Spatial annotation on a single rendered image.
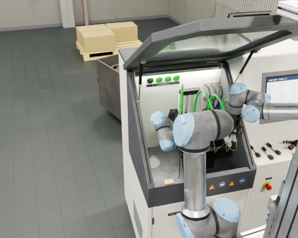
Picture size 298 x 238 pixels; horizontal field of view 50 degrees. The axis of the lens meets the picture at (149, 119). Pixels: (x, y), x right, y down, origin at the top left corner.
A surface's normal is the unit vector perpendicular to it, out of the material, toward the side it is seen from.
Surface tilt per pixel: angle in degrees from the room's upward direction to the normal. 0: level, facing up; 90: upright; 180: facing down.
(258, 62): 76
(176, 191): 90
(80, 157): 0
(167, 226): 90
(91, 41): 90
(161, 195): 90
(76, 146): 0
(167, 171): 0
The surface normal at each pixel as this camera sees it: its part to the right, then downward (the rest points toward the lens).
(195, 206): -0.11, 0.33
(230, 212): 0.13, -0.87
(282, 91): 0.25, 0.29
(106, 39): 0.33, 0.49
